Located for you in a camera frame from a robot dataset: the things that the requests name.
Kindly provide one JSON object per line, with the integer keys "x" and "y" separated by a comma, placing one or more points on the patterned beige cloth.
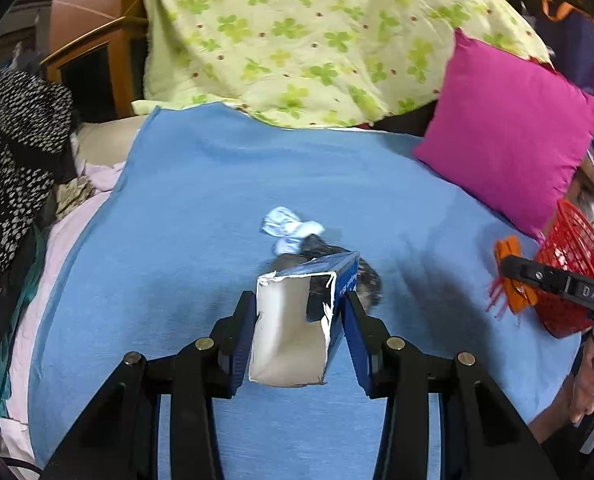
{"x": 74, "y": 195}

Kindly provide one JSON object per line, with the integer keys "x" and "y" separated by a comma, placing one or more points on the green clover print quilt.
{"x": 302, "y": 35}

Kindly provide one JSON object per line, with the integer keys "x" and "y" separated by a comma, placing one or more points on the red plastic mesh basket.
{"x": 572, "y": 240}

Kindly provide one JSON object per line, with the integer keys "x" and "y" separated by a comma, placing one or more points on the blue and white carton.
{"x": 287, "y": 320}

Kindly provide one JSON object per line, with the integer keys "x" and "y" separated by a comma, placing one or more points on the black white dotted garment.
{"x": 12, "y": 160}

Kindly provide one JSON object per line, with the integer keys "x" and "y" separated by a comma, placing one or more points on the teal cloth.
{"x": 27, "y": 290}

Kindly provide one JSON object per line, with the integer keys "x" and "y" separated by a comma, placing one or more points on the beige pillow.
{"x": 107, "y": 140}

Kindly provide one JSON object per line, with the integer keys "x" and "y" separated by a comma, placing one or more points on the black plastic bag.
{"x": 368, "y": 280}

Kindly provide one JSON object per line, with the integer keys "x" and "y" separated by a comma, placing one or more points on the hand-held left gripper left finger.
{"x": 239, "y": 350}

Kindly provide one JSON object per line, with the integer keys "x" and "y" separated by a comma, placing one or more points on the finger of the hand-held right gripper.
{"x": 532, "y": 274}

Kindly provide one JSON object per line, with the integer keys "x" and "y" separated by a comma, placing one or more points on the magenta pillow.
{"x": 502, "y": 125}

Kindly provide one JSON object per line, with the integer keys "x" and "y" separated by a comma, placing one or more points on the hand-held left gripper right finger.
{"x": 359, "y": 355}

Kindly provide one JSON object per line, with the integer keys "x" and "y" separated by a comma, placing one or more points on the blue blanket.
{"x": 202, "y": 210}

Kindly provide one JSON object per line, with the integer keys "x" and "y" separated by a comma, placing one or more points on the light blue wrapper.
{"x": 289, "y": 230}

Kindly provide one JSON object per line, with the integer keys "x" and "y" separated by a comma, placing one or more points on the person's right hand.
{"x": 584, "y": 385}

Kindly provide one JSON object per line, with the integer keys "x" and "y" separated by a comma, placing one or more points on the person's right forearm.
{"x": 552, "y": 422}

